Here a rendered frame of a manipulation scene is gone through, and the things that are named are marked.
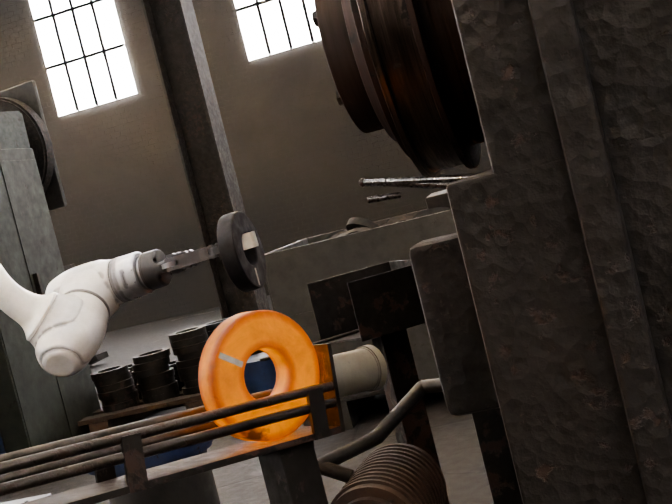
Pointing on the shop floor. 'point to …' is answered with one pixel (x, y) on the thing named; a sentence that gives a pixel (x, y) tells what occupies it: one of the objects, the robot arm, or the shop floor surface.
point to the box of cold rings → (356, 254)
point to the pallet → (151, 381)
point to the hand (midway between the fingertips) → (238, 243)
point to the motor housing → (395, 478)
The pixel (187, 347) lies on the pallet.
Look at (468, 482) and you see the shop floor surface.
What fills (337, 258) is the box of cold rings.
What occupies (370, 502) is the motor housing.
